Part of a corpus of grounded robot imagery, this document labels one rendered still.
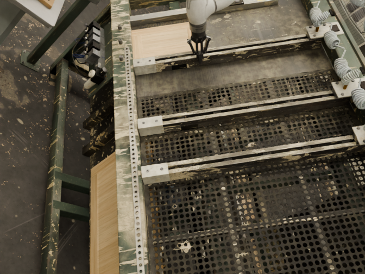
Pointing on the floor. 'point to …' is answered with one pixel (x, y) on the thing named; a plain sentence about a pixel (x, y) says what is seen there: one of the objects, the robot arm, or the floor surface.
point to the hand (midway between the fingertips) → (200, 57)
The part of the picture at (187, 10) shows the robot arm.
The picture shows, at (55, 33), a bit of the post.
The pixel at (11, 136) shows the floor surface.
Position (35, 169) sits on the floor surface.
